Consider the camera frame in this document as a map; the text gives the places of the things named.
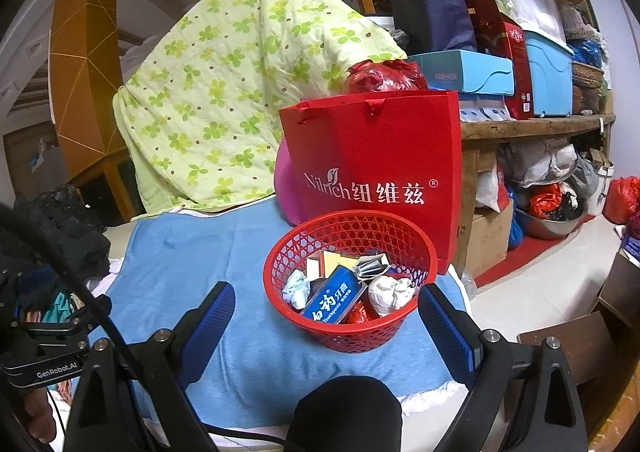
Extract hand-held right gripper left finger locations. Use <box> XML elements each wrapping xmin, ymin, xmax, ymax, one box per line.
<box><xmin>64</xmin><ymin>281</ymin><xmax>237</xmax><ymax>452</ymax></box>

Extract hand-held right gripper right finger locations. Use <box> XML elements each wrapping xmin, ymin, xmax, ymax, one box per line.
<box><xmin>417</xmin><ymin>284</ymin><xmax>588</xmax><ymax>452</ymax></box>

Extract white paper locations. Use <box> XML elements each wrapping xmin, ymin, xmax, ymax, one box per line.
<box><xmin>367</xmin><ymin>274</ymin><xmax>418</xmax><ymax>318</ymax></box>

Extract small red plastic bag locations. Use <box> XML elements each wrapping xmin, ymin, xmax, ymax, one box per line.
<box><xmin>345</xmin><ymin>302</ymin><xmax>381</xmax><ymax>325</ymax></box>

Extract light blue sock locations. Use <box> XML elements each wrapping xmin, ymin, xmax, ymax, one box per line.
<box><xmin>281</xmin><ymin>268</ymin><xmax>313</xmax><ymax>310</ymax></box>

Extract red mesh basket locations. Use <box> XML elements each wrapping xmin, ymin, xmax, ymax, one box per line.
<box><xmin>262</xmin><ymin>209</ymin><xmax>440</xmax><ymax>354</ymax></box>

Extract blue white toothpaste box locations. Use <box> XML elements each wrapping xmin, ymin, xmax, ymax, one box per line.
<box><xmin>300</xmin><ymin>264</ymin><xmax>370</xmax><ymax>325</ymax></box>

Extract person's left hand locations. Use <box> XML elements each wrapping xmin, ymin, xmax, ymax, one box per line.
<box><xmin>22</xmin><ymin>384</ymin><xmax>57</xmax><ymax>445</ymax></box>

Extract blue blanket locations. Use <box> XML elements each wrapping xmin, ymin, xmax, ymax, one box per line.
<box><xmin>100</xmin><ymin>204</ymin><xmax>468</xmax><ymax>420</ymax></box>

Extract brown cardboard box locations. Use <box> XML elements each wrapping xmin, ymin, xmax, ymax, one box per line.
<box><xmin>470</xmin><ymin>199</ymin><xmax>516</xmax><ymax>278</ymax></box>

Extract red floor mat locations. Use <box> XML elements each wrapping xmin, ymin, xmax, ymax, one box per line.
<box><xmin>472</xmin><ymin>214</ymin><xmax>596</xmax><ymax>289</ymax></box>

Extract blue plastic bag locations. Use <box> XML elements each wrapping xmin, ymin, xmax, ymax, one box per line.
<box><xmin>506</xmin><ymin>187</ymin><xmax>525</xmax><ymax>250</ymax></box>

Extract flat brown cardboard sheet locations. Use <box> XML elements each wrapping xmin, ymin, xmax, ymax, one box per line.
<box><xmin>517</xmin><ymin>309</ymin><xmax>621</xmax><ymax>385</ymax></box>

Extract black jacket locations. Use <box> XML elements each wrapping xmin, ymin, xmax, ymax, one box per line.
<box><xmin>12</xmin><ymin>184</ymin><xmax>112</xmax><ymax>283</ymax></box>

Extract steel basin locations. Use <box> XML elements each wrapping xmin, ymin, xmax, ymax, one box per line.
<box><xmin>515</xmin><ymin>204</ymin><xmax>588</xmax><ymax>240</ymax></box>

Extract pink pillow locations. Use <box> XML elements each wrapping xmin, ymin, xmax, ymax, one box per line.
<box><xmin>274</xmin><ymin>137</ymin><xmax>311</xmax><ymax>228</ymax></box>

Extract orange red bag in basin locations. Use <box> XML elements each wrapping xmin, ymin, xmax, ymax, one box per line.
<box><xmin>529</xmin><ymin>183</ymin><xmax>563</xmax><ymax>218</ymax></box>

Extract dark wooden furniture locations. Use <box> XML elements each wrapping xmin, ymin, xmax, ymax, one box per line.
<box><xmin>597</xmin><ymin>252</ymin><xmax>640</xmax><ymax>328</ymax></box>

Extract red paper shopping bag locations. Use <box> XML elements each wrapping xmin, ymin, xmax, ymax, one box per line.
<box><xmin>278</xmin><ymin>89</ymin><xmax>463</xmax><ymax>275</ymax></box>

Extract white plastic bags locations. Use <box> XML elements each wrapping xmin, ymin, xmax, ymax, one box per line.
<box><xmin>500</xmin><ymin>139</ymin><xmax>578</xmax><ymax>185</ymax></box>

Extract white pot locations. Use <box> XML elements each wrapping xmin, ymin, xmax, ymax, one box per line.
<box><xmin>575</xmin><ymin>152</ymin><xmax>613</xmax><ymax>218</ymax></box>

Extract red plastic bag on floor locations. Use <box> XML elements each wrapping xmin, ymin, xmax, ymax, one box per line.
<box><xmin>602</xmin><ymin>176</ymin><xmax>640</xmax><ymax>225</ymax></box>

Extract wooden shelf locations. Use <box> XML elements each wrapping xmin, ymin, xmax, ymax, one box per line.
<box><xmin>457</xmin><ymin>112</ymin><xmax>618</xmax><ymax>273</ymax></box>

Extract white patterned box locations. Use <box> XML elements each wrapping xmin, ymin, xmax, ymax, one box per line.
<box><xmin>459</xmin><ymin>92</ymin><xmax>511</xmax><ymax>123</ymax></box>

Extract green clover print quilt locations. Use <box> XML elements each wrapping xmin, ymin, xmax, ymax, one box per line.
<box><xmin>112</xmin><ymin>0</ymin><xmax>408</xmax><ymax>215</ymax></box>

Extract large red plastic bag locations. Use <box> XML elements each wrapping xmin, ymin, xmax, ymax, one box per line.
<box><xmin>345</xmin><ymin>58</ymin><xmax>430</xmax><ymax>95</ymax></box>

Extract light blue cardboard box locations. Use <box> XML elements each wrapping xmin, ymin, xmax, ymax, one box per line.
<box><xmin>407</xmin><ymin>49</ymin><xmax>516</xmax><ymax>95</ymax></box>

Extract tall red box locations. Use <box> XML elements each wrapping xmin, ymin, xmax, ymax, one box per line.
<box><xmin>467</xmin><ymin>0</ymin><xmax>532</xmax><ymax>120</ymax></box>

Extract light blue plastic bin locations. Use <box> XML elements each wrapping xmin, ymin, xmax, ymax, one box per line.
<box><xmin>522</xmin><ymin>29</ymin><xmax>576</xmax><ymax>118</ymax></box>

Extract wicker basket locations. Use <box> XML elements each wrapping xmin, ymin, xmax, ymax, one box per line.
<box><xmin>570</xmin><ymin>61</ymin><xmax>606</xmax><ymax>90</ymax></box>

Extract orange wooden cabinet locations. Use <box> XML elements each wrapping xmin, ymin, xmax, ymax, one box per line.
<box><xmin>50</xmin><ymin>0</ymin><xmax>136</xmax><ymax>213</ymax></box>

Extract brown picture frame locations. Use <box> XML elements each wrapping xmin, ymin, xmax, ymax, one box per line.
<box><xmin>4</xmin><ymin>122</ymin><xmax>68</xmax><ymax>193</ymax></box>

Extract navy bag with orange strap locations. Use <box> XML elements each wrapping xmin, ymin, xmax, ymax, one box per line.
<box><xmin>379</xmin><ymin>0</ymin><xmax>478</xmax><ymax>55</ymax></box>

